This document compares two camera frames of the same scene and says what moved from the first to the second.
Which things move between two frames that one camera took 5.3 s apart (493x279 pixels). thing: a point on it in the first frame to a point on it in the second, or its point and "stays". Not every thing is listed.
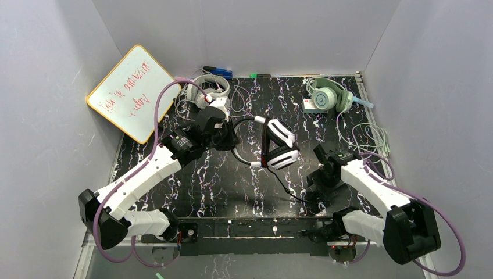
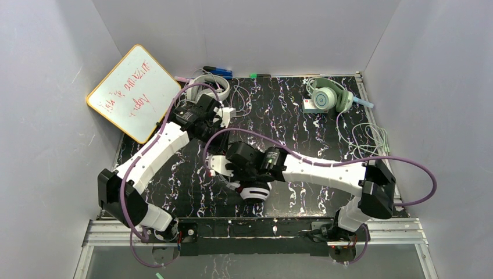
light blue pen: [365, 103] stays
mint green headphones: [329, 94] stays
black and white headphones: [278, 151] to [254, 192]
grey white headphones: [214, 85] stays
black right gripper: [315, 183] to [234, 169]
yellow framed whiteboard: [127, 96] stays
